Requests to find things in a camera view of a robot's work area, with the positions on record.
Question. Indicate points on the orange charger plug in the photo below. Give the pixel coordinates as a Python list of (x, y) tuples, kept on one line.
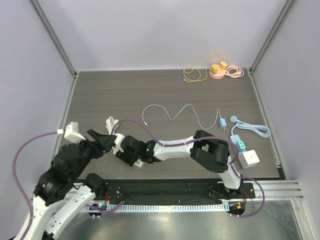
[(223, 65)]

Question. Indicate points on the white cube socket adapter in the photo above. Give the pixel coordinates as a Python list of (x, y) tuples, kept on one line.
[(248, 159)]

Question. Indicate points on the blue USB charger plug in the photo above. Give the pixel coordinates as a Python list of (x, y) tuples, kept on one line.
[(222, 124)]

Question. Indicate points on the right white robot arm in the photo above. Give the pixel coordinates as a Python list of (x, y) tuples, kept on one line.
[(209, 151)]

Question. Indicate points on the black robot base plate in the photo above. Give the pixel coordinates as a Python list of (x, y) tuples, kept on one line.
[(175, 192)]

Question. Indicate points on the pink round power socket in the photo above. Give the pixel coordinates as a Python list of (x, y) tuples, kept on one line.
[(218, 75)]

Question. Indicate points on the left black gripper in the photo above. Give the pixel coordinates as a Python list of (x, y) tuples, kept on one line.
[(105, 141)]

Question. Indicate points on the light blue power strip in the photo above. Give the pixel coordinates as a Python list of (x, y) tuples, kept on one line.
[(235, 138)]

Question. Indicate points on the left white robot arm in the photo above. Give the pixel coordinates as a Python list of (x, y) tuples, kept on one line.
[(42, 223)]

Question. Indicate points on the white USB power strip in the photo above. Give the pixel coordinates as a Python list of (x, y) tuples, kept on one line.
[(139, 163)]

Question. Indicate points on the white slotted cable duct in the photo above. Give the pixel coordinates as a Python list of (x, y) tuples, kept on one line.
[(224, 207)]

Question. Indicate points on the teal plug adapter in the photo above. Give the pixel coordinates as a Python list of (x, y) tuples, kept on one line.
[(241, 146)]

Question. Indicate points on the yellow charger plug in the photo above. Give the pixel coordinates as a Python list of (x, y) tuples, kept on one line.
[(214, 68)]

